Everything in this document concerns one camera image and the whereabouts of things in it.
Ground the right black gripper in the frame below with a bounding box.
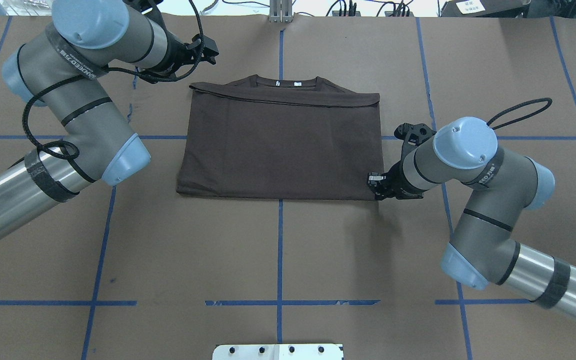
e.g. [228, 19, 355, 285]
[366, 168, 409, 201]

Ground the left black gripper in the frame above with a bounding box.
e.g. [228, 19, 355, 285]
[170, 34, 220, 71]

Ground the dark brown t-shirt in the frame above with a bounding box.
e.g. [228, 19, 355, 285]
[176, 75, 384, 201]

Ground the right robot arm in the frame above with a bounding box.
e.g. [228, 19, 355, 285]
[366, 116, 576, 319]

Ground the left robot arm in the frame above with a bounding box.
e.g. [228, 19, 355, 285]
[0, 0, 219, 239]

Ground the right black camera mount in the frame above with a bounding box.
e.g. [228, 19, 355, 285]
[394, 123, 437, 161]

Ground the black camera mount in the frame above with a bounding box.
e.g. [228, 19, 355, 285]
[123, 0, 163, 25]
[394, 123, 437, 161]

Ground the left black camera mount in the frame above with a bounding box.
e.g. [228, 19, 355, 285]
[123, 0, 163, 25]

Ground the metal bracket at table edge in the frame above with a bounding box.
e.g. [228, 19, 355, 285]
[269, 0, 294, 24]

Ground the left black cable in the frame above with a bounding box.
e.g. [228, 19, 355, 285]
[21, 0, 206, 162]

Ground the black cable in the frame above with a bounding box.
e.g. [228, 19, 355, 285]
[21, 0, 206, 162]
[486, 97, 553, 132]

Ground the right black cable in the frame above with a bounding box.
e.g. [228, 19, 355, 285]
[486, 97, 553, 132]

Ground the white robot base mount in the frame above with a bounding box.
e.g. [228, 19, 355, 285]
[212, 342, 345, 360]

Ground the background cables and clutter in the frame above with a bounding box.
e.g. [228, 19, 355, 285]
[0, 0, 576, 19]

